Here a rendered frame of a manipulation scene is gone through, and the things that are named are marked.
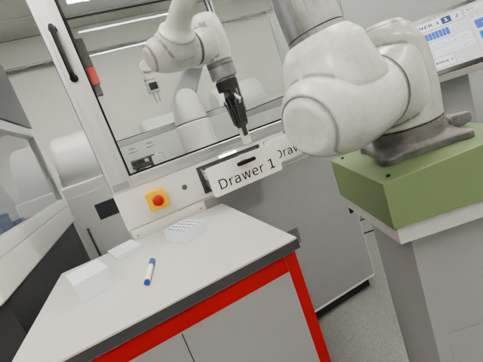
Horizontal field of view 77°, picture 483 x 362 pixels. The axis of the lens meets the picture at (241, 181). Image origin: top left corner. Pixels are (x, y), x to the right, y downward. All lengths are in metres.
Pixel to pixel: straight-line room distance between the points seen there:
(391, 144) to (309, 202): 0.78
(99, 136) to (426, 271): 1.06
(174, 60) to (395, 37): 0.57
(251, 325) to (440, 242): 0.45
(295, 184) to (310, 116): 0.92
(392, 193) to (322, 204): 0.88
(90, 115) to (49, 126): 3.32
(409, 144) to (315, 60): 0.30
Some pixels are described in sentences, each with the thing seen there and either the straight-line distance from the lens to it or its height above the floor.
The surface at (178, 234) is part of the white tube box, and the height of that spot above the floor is 0.79.
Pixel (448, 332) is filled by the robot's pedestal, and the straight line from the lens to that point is 0.89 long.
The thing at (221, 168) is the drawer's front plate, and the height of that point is 0.91.
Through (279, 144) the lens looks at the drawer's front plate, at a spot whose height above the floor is 0.89.
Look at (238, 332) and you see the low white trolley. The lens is 0.75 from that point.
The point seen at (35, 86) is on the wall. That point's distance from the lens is 4.61.
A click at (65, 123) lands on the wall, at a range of 4.49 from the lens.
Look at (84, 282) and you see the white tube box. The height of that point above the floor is 0.81.
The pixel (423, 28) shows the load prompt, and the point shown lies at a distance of 1.59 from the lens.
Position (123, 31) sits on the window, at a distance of 1.30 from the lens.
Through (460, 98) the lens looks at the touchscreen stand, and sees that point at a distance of 1.56.
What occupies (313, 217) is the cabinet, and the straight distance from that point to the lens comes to 1.47.
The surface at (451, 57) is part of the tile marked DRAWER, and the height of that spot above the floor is 1.01.
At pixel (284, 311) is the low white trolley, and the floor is 0.60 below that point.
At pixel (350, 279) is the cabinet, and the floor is 0.12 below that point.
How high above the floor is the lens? 1.05
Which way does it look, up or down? 11 degrees down
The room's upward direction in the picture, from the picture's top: 19 degrees counter-clockwise
